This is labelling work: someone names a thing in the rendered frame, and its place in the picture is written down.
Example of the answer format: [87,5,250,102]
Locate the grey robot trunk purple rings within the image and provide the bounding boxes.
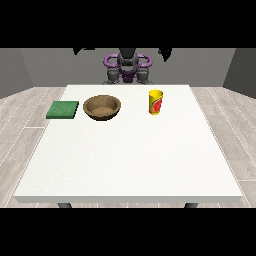
[101,48,155,86]

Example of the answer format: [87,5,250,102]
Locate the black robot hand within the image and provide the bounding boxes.
[157,48,174,63]
[72,48,96,56]

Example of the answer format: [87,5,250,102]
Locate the yellow cup with melon print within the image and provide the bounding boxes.
[148,89,164,116]

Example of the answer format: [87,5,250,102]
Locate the green square pad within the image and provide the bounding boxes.
[45,100,80,120]

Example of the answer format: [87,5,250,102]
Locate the brown wooden bowl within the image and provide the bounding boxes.
[82,94,122,122]

